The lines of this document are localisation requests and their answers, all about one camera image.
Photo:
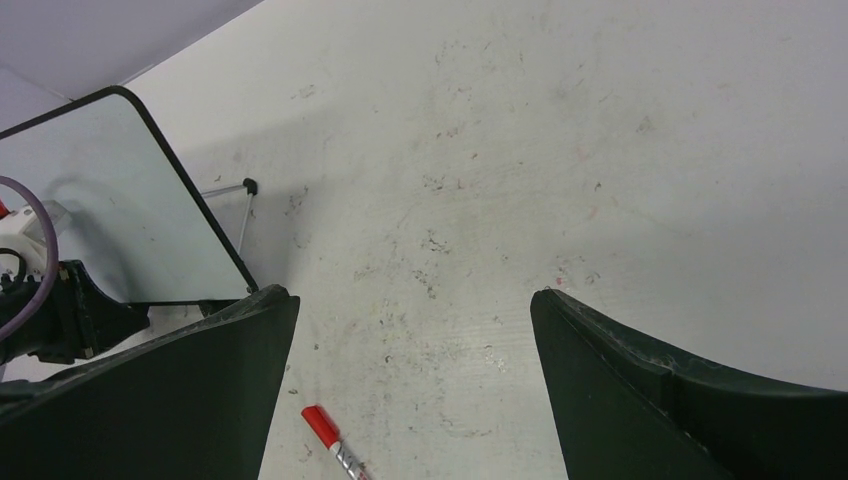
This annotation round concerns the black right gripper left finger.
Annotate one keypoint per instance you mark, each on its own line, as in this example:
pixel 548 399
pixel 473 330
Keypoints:
pixel 196 403

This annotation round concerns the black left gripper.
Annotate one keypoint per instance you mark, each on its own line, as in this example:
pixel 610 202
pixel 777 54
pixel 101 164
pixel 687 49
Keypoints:
pixel 76 322

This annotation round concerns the red capped whiteboard marker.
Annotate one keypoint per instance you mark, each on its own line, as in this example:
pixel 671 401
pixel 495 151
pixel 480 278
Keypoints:
pixel 328 433

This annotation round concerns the black framed small whiteboard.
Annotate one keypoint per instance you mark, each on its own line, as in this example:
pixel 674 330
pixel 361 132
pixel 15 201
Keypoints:
pixel 137 221

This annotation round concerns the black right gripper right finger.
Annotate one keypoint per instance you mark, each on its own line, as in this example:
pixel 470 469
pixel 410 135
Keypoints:
pixel 629 406

